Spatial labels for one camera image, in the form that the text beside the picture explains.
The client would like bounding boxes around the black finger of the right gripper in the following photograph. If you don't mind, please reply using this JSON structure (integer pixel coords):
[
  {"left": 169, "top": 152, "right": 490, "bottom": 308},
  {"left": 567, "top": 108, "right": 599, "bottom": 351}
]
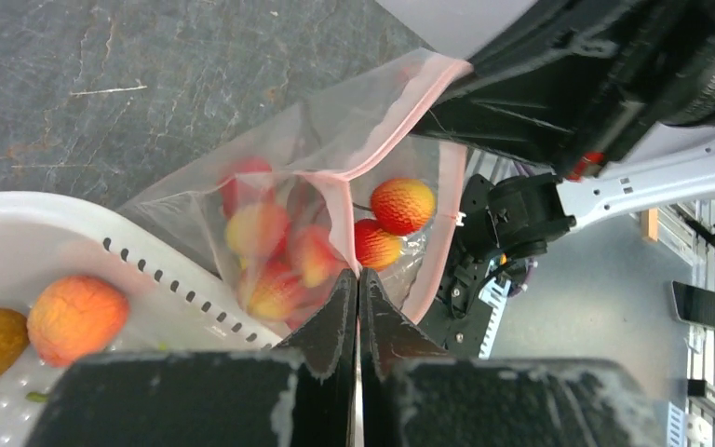
[{"left": 412, "top": 1, "right": 703, "bottom": 175}]

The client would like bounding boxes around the clear zip top bag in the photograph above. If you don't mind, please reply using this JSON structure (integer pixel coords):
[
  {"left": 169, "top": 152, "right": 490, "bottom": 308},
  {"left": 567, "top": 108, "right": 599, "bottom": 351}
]
[{"left": 121, "top": 49, "right": 471, "bottom": 339}]

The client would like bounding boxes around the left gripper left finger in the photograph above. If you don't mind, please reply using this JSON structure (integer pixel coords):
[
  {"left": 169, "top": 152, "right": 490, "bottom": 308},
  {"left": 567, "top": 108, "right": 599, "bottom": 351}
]
[{"left": 26, "top": 270, "right": 358, "bottom": 446}]

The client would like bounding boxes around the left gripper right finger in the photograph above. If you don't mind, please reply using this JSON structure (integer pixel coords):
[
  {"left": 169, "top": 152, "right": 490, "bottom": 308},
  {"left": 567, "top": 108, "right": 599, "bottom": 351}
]
[{"left": 358, "top": 269, "right": 666, "bottom": 446}]

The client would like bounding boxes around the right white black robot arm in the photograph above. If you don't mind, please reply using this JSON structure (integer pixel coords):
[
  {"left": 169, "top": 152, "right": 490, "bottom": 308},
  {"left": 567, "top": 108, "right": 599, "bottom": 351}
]
[{"left": 412, "top": 1, "right": 715, "bottom": 258}]

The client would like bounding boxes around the peach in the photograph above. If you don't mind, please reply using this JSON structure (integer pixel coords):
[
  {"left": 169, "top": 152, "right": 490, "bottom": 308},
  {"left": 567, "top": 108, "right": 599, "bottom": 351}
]
[{"left": 27, "top": 275, "right": 130, "bottom": 367}]

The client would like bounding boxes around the white cable duct rail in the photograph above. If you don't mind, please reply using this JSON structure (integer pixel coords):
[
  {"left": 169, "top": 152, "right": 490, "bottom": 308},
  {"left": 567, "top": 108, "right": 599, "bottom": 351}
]
[{"left": 479, "top": 279, "right": 511, "bottom": 359}]

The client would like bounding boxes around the strawberry bunch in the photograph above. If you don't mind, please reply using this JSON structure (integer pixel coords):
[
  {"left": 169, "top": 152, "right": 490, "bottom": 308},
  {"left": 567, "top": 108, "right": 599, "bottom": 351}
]
[{"left": 219, "top": 156, "right": 436, "bottom": 330}]

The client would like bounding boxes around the white plastic basket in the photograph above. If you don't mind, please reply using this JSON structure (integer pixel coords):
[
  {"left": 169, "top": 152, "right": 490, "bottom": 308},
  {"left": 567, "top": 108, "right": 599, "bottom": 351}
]
[{"left": 0, "top": 192, "right": 279, "bottom": 446}]

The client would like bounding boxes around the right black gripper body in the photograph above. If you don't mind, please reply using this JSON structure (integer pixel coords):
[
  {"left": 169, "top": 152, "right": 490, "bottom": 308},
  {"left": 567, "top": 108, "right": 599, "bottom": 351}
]
[{"left": 610, "top": 1, "right": 715, "bottom": 139}]

